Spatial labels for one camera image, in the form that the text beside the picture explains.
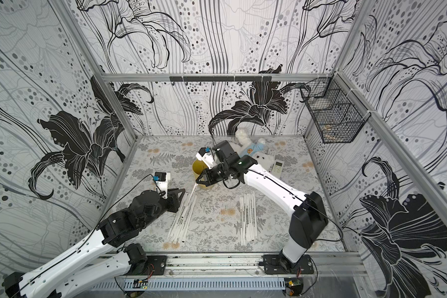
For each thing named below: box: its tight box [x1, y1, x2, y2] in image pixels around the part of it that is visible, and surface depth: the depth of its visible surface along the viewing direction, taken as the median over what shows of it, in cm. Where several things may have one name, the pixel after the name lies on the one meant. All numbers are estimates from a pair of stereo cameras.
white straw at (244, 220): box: [239, 195, 250, 246], surface depth 86 cm
